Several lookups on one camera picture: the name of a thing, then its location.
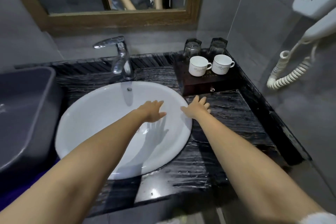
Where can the person's left hand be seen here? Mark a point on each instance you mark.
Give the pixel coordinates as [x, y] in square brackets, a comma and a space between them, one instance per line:
[151, 111]

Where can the person's right hand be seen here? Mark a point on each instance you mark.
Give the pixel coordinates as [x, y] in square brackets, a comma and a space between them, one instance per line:
[196, 109]

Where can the person's right thumb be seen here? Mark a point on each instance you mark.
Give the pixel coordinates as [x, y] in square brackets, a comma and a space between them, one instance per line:
[184, 109]

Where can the person's left thumb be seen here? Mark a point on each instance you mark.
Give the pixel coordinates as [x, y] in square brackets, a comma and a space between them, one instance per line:
[161, 115]

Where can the person's right forearm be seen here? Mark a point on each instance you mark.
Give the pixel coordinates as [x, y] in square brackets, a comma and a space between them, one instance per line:
[249, 168]

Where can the person's left forearm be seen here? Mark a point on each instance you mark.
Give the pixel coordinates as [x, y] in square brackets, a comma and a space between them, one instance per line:
[78, 168]

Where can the dark wooden tray box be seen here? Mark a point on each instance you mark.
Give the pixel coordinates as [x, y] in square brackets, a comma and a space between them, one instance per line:
[199, 84]

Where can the white ceramic cup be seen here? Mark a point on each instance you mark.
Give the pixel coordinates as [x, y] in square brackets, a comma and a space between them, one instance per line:
[220, 65]
[197, 67]

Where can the white round sink basin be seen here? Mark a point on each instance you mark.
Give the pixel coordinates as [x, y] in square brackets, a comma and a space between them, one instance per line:
[99, 116]

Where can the clear glass tumbler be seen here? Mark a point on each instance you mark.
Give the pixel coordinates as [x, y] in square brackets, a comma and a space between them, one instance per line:
[191, 48]
[217, 45]

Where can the chrome faucet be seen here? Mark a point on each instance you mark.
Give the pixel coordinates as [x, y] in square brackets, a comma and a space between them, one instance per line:
[120, 58]

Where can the wooden framed mirror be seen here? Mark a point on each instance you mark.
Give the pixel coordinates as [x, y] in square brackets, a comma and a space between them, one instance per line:
[118, 20]

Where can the grey plastic tub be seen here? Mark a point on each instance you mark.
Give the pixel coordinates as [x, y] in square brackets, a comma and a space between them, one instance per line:
[23, 111]

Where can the white hair dryer handset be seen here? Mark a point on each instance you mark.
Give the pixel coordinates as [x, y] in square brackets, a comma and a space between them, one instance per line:
[322, 28]

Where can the blue cloth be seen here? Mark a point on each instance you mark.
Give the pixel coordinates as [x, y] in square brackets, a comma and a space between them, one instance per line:
[7, 192]

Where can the white sleeve cuff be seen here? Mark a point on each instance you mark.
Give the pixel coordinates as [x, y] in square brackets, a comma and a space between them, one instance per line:
[319, 218]

